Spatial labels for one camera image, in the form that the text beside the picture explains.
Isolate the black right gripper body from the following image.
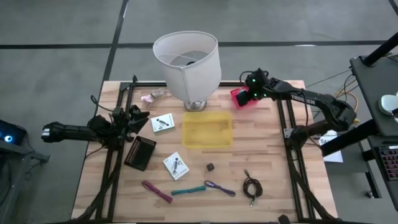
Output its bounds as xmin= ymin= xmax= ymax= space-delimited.
xmin=244 ymin=68 xmax=272 ymax=101

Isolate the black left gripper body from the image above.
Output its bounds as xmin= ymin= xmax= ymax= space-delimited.
xmin=112 ymin=105 xmax=141 ymax=138

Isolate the teal braided cable bundle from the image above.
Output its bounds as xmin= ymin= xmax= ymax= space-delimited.
xmin=170 ymin=185 xmax=208 ymax=197

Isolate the yellow translucent plastic bin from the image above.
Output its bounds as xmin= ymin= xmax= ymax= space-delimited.
xmin=182 ymin=111 xmax=234 ymax=149

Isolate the red plastic parts box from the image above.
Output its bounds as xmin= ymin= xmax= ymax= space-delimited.
xmin=229 ymin=86 xmax=260 ymax=111

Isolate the small pink wrapped item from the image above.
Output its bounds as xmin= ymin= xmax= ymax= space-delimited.
xmin=140 ymin=93 xmax=155 ymax=107

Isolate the white printed card box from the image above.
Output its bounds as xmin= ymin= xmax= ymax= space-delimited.
xmin=150 ymin=113 xmax=176 ymax=134
xmin=162 ymin=151 xmax=190 ymax=182

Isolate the black case with red dots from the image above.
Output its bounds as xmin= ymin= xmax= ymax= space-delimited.
xmin=123 ymin=135 xmax=157 ymax=172

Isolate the silver metal lamp base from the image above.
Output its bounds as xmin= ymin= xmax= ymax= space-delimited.
xmin=183 ymin=98 xmax=208 ymax=113

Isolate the black desk support bar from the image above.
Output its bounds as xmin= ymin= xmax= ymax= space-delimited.
xmin=320 ymin=119 xmax=379 ymax=157

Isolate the black side desk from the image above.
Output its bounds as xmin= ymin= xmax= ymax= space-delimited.
xmin=349 ymin=54 xmax=398 ymax=138

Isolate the black device with blue light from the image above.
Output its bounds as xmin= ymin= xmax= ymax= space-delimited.
xmin=0 ymin=119 xmax=27 ymax=147

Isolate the grey fabric bag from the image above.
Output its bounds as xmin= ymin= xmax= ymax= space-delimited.
xmin=0 ymin=141 xmax=51 ymax=224

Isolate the black slanted pole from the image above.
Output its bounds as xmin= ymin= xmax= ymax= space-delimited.
xmin=361 ymin=32 xmax=398 ymax=68

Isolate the white round headset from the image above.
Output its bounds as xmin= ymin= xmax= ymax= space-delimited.
xmin=377 ymin=92 xmax=398 ymax=118

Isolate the black backlit keyboard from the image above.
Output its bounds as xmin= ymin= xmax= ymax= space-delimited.
xmin=377 ymin=144 xmax=398 ymax=182

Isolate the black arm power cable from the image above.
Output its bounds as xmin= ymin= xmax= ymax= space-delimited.
xmin=90 ymin=94 xmax=115 ymax=113

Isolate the black aluminium table frame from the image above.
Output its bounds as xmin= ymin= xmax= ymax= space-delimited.
xmin=72 ymin=74 xmax=340 ymax=224

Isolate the magenta braided cable bundle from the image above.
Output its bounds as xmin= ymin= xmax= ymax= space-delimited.
xmin=141 ymin=180 xmax=174 ymax=205

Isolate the black coiled usb cable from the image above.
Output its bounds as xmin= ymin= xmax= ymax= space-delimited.
xmin=242 ymin=169 xmax=264 ymax=208

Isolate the purple braided cable bundle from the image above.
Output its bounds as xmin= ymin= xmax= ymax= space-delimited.
xmin=203 ymin=179 xmax=237 ymax=198

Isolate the yellow cable bundle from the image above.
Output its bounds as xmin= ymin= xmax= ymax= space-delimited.
xmin=333 ymin=79 xmax=361 ymax=123

